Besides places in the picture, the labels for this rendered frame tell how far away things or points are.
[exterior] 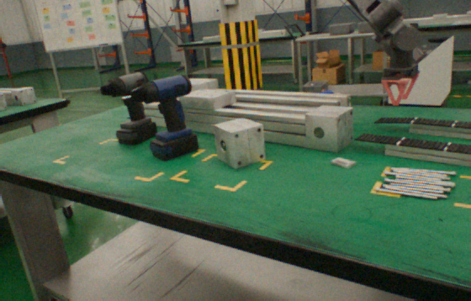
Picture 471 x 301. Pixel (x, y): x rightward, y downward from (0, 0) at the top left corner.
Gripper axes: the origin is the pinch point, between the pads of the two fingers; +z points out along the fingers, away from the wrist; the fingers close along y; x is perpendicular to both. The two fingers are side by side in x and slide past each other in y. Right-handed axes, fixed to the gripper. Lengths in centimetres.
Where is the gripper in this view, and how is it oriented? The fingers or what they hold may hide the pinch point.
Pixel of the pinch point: (399, 99)
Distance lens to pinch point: 115.9
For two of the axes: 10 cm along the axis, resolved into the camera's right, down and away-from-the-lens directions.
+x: 7.7, 1.2, -6.3
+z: 1.1, 9.5, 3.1
